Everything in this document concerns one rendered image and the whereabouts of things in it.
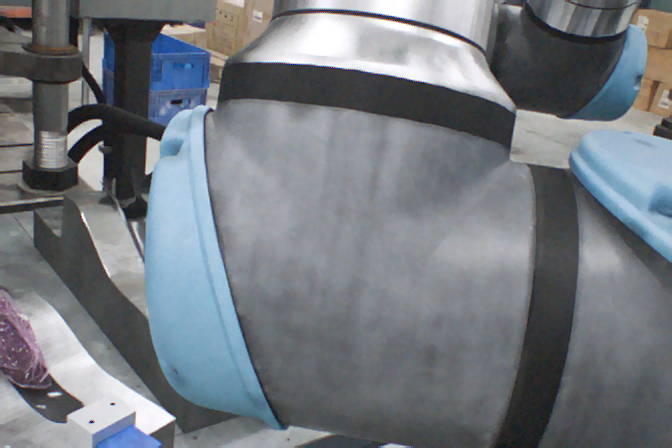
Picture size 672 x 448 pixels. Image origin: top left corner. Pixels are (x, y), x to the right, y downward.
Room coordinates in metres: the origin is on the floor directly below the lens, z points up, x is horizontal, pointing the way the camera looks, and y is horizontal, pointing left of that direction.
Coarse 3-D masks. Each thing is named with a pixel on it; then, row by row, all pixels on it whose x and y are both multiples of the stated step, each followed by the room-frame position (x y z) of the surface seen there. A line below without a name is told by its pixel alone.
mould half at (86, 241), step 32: (96, 192) 0.99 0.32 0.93; (64, 224) 0.96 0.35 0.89; (96, 224) 0.91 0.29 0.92; (64, 256) 0.96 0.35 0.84; (96, 256) 0.87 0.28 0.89; (128, 256) 0.88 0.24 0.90; (96, 288) 0.87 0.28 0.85; (128, 288) 0.82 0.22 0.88; (96, 320) 0.87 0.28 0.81; (128, 320) 0.80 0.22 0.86; (128, 352) 0.79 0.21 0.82; (160, 384) 0.73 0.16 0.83; (192, 416) 0.68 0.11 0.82; (224, 416) 0.71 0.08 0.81
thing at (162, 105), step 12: (108, 72) 4.67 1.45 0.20; (108, 84) 4.67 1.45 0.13; (108, 96) 4.68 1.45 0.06; (156, 96) 4.34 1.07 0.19; (168, 96) 4.40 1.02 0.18; (180, 96) 4.46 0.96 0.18; (192, 96) 4.51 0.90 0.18; (204, 96) 4.58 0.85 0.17; (156, 108) 4.35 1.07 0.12; (168, 108) 4.41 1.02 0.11; (180, 108) 4.46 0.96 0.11; (192, 108) 4.52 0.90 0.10; (156, 120) 4.35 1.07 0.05; (168, 120) 4.41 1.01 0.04
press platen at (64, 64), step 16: (0, 16) 1.67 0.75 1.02; (0, 32) 1.41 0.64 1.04; (0, 48) 1.30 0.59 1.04; (16, 48) 1.32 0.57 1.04; (32, 48) 1.31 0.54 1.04; (48, 48) 1.31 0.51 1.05; (64, 48) 1.33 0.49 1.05; (0, 64) 1.29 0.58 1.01; (16, 64) 1.29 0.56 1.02; (32, 64) 1.29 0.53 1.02; (48, 64) 1.30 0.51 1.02; (64, 64) 1.31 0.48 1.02; (80, 64) 1.35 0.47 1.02; (32, 80) 1.31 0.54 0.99; (48, 80) 1.30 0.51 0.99; (64, 80) 1.31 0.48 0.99
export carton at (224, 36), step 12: (228, 0) 6.16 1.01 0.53; (240, 0) 6.28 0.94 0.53; (228, 12) 6.04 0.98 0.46; (240, 12) 5.93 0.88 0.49; (216, 24) 6.13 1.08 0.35; (228, 24) 6.01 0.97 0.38; (240, 24) 5.92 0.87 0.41; (216, 36) 6.11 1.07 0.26; (228, 36) 5.99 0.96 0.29; (240, 36) 5.91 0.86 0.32; (216, 48) 6.12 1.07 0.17; (228, 48) 5.99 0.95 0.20
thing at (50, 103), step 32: (32, 0) 1.33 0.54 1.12; (64, 0) 1.33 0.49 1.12; (32, 32) 1.33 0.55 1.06; (64, 32) 1.34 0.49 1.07; (32, 96) 1.33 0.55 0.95; (64, 96) 1.34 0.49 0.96; (64, 128) 1.34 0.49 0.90; (32, 160) 1.34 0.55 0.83; (64, 160) 1.34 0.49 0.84; (32, 192) 1.29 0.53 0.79; (64, 192) 1.31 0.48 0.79
